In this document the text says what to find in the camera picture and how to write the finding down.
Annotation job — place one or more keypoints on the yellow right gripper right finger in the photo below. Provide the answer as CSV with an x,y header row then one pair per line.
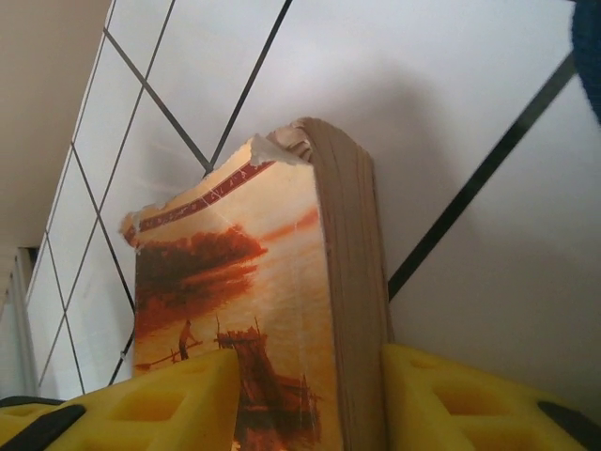
x,y
460,413

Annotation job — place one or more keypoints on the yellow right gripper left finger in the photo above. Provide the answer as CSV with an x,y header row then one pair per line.
x,y
141,413

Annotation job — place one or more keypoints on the paperback book sunset cover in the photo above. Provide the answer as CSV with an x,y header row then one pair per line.
x,y
225,263

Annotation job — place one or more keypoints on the navy blue backpack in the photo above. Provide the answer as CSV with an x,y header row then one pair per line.
x,y
589,47

